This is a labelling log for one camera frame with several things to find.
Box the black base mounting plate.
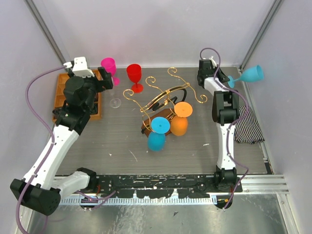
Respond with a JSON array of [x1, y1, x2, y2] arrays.
[[80, 174, 235, 199]]

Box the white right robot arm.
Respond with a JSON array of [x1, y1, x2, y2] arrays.
[[197, 58, 239, 192]]

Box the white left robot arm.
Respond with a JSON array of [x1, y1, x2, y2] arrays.
[[10, 67, 113, 216]]

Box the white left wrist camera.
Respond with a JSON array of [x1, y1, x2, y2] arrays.
[[63, 57, 95, 78]]

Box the gold wire wine glass rack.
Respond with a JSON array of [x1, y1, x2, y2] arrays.
[[123, 67, 208, 136]]

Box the orange plastic wine glass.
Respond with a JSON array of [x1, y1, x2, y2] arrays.
[[170, 101, 193, 137]]

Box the striped black white cloth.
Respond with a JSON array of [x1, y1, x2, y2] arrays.
[[234, 105, 265, 144]]

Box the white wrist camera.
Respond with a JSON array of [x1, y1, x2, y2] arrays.
[[63, 57, 95, 78], [208, 56, 217, 67]]

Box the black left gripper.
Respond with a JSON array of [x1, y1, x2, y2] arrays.
[[69, 66, 114, 112]]

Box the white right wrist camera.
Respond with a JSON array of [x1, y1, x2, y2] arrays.
[[208, 56, 217, 67]]

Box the pink plastic wine glass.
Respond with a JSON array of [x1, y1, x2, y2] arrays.
[[100, 57, 120, 86]]

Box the light blue wine glass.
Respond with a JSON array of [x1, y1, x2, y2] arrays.
[[228, 65, 264, 89]]

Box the red plastic wine glass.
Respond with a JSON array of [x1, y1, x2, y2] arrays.
[[126, 64, 143, 93]]

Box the wooden compartment tray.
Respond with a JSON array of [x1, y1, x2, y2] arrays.
[[52, 73, 102, 122]]

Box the clear champagne glass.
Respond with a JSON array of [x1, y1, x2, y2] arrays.
[[108, 87, 121, 109]]

